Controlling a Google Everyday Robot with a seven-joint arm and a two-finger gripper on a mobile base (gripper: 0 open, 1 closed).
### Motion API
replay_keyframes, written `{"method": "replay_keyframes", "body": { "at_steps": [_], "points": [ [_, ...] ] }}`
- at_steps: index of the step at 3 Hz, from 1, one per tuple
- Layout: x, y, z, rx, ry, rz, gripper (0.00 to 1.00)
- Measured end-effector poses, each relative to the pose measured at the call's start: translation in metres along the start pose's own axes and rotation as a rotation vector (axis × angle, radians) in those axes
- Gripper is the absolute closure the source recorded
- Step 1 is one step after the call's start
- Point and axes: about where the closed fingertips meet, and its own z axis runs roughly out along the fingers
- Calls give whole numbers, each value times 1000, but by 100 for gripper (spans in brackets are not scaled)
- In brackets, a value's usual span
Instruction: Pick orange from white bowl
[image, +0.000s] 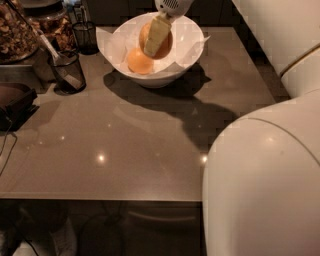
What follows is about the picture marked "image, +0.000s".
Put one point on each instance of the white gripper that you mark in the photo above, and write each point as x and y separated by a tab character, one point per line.
174	6

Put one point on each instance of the orange fruit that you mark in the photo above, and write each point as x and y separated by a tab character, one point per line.
138	62
166	45

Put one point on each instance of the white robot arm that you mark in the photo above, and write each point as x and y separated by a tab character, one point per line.
261	182

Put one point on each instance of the white ceramic bowl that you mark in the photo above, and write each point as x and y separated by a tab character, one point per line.
156	80

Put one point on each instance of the white paper liner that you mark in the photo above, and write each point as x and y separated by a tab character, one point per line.
106	43

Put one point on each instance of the far black mesh cup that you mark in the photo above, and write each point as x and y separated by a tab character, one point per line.
85	34

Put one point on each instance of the black mesh cup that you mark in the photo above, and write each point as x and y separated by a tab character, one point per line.
67	71
85	34

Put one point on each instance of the near black mesh cup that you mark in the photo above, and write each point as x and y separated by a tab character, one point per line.
67	71

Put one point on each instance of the silver serving spoon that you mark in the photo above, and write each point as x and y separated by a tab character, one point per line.
42	38

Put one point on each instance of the large glass snack jar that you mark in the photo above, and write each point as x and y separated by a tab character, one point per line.
17	39

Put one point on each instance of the dark brown tray device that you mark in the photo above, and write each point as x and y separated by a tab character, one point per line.
16	105

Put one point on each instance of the white shoe under table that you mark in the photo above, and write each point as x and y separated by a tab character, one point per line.
63	237

